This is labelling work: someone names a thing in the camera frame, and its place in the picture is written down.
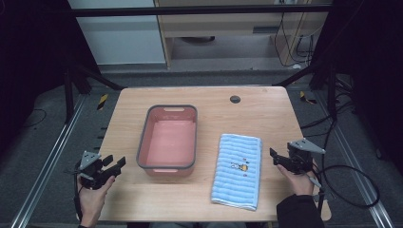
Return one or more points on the aluminium floor rail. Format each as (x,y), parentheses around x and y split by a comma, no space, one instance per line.
(47,161)
(355,161)

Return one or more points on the white cabinet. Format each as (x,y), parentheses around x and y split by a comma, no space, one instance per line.
(120,34)

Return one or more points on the black horizontal frame bar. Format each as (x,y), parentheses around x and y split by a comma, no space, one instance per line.
(190,10)

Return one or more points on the black curtain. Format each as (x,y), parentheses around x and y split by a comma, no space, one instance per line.
(370,63)
(31,63)

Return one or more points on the light wooden desk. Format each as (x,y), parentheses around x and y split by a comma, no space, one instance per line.
(221,31)

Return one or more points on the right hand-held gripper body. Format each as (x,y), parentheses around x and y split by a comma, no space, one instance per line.
(301,155)

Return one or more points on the black round table grommet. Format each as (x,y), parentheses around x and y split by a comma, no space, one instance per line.
(235,99)

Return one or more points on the pink plastic basin grey rim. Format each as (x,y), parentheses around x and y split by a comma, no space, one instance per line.
(168,139)

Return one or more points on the person's right hand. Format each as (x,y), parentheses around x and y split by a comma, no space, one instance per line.
(297,182)

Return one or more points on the yellow black tape marker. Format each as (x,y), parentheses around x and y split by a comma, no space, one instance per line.
(305,97)
(102,102)

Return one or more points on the person's left hand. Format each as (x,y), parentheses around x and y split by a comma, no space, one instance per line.
(92,201)

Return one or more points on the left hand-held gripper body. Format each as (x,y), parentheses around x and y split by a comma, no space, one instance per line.
(91,169)

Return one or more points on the black metal stand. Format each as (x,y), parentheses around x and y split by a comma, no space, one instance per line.
(323,79)
(79,82)

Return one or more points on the blue striped towel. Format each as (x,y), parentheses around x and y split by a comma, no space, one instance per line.
(237,171)

